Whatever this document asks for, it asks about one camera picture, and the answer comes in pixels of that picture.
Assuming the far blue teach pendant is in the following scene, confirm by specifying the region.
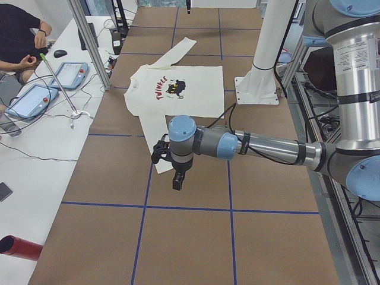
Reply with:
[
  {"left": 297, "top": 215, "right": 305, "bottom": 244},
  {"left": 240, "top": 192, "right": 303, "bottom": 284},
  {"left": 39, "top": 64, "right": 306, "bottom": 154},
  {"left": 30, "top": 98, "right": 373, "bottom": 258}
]
[{"left": 54, "top": 62, "right": 89, "bottom": 90}]

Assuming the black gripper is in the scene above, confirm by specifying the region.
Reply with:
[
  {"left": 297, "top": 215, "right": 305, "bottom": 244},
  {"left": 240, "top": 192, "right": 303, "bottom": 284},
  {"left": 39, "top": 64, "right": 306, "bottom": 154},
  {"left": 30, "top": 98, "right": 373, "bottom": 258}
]
[
  {"left": 186, "top": 0, "right": 191, "bottom": 14},
  {"left": 172, "top": 168, "right": 186, "bottom": 191}
]

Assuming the blue teach pendant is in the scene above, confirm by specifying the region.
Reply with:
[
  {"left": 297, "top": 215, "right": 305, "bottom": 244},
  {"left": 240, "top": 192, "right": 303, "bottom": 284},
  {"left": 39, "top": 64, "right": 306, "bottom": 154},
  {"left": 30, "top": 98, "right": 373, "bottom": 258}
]
[
  {"left": 5, "top": 84, "right": 58, "bottom": 120},
  {"left": 54, "top": 62, "right": 89, "bottom": 90}
]

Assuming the near blue teach pendant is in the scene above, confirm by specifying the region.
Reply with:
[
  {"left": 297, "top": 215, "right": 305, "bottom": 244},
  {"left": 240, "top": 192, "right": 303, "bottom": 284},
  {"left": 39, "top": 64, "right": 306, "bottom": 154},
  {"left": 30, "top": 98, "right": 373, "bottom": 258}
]
[{"left": 5, "top": 84, "right": 58, "bottom": 120}]

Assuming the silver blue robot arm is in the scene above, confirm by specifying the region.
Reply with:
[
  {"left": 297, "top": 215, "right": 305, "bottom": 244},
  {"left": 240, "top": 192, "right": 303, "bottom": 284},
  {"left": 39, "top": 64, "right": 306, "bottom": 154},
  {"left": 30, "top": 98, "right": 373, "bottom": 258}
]
[{"left": 163, "top": 1, "right": 379, "bottom": 201}]

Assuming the white camera post base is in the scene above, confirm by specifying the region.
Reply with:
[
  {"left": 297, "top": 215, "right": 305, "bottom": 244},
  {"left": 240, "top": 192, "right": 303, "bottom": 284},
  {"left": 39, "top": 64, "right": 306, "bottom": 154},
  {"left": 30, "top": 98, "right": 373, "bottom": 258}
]
[{"left": 235, "top": 0, "right": 297, "bottom": 105}]

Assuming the aluminium frame post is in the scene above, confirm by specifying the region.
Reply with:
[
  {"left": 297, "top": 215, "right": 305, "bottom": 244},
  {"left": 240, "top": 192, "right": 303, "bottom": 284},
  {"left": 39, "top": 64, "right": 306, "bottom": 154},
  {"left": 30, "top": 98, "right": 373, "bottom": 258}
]
[{"left": 67, "top": 0, "right": 111, "bottom": 91}]

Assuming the cream long-sleeve cat shirt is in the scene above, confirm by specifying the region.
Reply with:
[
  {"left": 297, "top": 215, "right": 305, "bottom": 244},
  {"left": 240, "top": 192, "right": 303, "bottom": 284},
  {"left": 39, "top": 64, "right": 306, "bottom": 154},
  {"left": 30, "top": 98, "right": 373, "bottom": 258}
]
[{"left": 123, "top": 37, "right": 224, "bottom": 175}]

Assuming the red cylinder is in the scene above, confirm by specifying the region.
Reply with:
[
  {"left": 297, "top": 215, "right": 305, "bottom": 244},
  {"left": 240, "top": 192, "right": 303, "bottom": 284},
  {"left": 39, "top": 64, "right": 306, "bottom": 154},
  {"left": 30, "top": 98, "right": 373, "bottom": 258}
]
[{"left": 1, "top": 235, "right": 43, "bottom": 261}]

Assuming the clear water bottle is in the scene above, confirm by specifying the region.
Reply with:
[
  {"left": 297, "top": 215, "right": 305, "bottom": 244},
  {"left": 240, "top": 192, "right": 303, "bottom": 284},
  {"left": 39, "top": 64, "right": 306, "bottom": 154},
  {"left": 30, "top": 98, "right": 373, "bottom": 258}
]
[{"left": 0, "top": 111, "right": 22, "bottom": 137}]

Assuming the black computer mouse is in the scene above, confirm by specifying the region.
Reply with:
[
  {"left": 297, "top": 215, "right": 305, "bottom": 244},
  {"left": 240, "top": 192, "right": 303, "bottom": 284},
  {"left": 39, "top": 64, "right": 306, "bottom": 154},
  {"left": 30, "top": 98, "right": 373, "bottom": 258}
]
[{"left": 53, "top": 49, "right": 68, "bottom": 58}]

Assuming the silver rod with green tip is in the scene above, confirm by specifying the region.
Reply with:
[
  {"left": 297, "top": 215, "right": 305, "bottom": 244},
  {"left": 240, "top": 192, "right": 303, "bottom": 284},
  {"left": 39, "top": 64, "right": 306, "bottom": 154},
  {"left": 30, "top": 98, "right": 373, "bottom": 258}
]
[{"left": 40, "top": 53, "right": 93, "bottom": 121}]

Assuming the seated person in black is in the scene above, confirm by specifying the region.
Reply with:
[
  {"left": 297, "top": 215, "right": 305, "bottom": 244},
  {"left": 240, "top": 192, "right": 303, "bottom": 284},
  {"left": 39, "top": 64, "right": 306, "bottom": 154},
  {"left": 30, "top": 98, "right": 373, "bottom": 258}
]
[{"left": 1, "top": 4, "right": 52, "bottom": 85}]

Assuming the black smartphone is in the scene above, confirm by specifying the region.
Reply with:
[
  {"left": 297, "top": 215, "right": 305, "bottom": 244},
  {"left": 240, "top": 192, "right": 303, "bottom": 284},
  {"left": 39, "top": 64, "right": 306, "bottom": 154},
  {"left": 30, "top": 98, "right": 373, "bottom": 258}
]
[{"left": 0, "top": 182, "right": 13, "bottom": 202}]

